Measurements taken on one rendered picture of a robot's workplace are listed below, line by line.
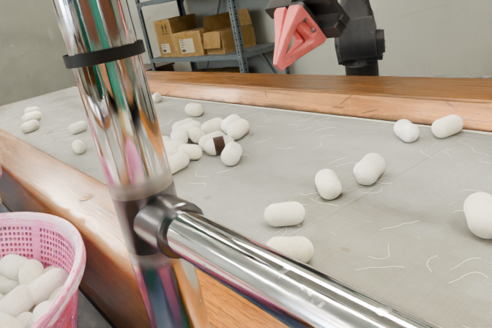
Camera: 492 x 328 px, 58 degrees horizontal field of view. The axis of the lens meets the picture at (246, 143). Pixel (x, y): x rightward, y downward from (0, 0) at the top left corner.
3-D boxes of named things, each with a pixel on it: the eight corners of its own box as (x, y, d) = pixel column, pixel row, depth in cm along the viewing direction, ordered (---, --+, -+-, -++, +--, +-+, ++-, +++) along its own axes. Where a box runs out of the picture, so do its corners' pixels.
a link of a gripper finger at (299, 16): (274, 50, 55) (307, -9, 57) (238, 53, 60) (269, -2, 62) (304, 83, 59) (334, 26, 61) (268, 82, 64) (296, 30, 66)
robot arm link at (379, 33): (382, 29, 80) (384, 25, 85) (333, 36, 83) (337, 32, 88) (385, 64, 82) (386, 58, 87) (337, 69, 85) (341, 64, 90)
